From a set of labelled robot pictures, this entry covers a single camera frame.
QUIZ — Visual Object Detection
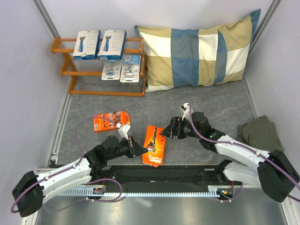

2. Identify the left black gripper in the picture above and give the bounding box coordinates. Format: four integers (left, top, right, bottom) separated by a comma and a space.
106, 135, 148, 160

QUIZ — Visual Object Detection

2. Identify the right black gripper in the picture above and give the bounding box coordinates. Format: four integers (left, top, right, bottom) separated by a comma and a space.
159, 117, 201, 140

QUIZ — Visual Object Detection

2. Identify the orange black razor pack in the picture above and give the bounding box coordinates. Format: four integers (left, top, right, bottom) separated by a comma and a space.
142, 125, 165, 167

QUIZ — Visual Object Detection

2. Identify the orange razor cartridge pack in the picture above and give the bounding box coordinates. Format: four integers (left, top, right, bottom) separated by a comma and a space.
93, 111, 131, 133

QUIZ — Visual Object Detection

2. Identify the Gillette razor blister pack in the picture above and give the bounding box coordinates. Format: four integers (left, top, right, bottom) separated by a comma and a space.
120, 54, 141, 83

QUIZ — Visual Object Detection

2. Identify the clear blister razor pack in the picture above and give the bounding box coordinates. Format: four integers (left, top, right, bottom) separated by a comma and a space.
101, 60, 122, 81

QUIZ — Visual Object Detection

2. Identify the white box blue razor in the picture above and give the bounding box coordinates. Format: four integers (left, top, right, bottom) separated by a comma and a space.
72, 30, 101, 60
97, 30, 127, 60

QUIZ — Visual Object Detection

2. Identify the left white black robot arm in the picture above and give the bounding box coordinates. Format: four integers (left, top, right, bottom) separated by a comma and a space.
11, 135, 148, 218

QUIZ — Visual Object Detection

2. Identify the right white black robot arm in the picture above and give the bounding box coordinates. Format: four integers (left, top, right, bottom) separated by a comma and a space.
160, 112, 300, 203

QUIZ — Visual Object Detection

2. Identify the orange wooden two-tier shelf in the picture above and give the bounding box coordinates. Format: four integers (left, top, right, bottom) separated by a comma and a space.
50, 37, 146, 97

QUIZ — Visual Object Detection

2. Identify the blue beige checkered pillow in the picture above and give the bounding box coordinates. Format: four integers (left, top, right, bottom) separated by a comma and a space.
135, 9, 261, 92

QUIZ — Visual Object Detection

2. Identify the olive green cloth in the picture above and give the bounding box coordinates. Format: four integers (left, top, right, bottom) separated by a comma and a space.
236, 115, 284, 152

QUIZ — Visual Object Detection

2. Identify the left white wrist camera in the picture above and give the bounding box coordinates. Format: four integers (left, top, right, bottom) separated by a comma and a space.
116, 123, 131, 140

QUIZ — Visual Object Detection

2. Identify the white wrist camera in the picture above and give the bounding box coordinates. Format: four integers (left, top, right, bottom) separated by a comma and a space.
116, 123, 131, 140
180, 103, 193, 121

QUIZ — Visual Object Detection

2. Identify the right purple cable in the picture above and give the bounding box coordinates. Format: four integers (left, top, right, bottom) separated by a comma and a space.
188, 105, 300, 202

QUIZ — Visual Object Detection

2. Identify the purple cable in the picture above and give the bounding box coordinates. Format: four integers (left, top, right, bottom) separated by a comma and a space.
10, 116, 120, 214
188, 105, 300, 202

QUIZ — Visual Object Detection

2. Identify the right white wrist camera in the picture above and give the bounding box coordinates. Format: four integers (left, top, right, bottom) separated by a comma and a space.
180, 103, 193, 121

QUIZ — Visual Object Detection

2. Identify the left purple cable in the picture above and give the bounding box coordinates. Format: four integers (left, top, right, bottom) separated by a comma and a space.
10, 116, 120, 214

